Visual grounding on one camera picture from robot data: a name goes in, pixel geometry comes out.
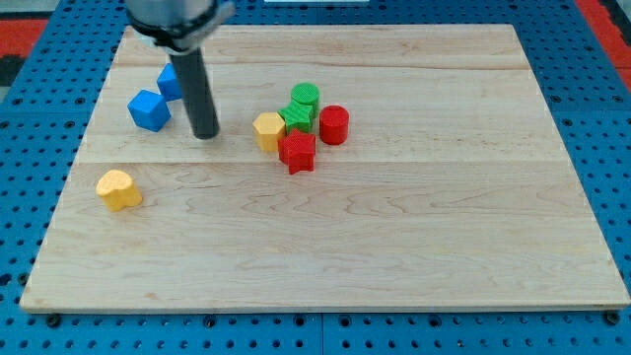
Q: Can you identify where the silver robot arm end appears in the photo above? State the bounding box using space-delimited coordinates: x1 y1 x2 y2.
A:
125 0 236 55

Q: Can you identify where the yellow hexagon block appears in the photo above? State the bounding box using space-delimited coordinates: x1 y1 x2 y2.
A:
252 112 286 152

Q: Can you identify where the blue triangle block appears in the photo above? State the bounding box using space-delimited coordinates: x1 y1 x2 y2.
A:
157 63 182 102

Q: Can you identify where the blue cube block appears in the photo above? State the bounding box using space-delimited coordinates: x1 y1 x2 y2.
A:
127 90 171 132

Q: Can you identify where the red star block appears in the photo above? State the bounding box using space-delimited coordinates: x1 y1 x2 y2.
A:
278 128 316 175

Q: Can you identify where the light wooden board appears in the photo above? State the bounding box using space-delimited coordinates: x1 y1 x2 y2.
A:
21 25 630 314

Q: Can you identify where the red cylinder block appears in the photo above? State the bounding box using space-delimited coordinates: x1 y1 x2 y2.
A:
319 106 350 145

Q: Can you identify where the green star block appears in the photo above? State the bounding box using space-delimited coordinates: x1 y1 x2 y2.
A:
278 101 315 134

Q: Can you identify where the green cylinder block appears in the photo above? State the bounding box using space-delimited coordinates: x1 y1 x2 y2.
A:
291 82 320 118

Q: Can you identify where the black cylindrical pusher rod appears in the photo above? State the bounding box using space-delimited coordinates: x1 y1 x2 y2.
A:
171 48 220 140

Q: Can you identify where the yellow heart block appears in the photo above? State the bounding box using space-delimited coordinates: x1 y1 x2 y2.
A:
96 170 143 212

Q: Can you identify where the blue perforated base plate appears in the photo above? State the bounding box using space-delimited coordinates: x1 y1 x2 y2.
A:
1 1 630 354

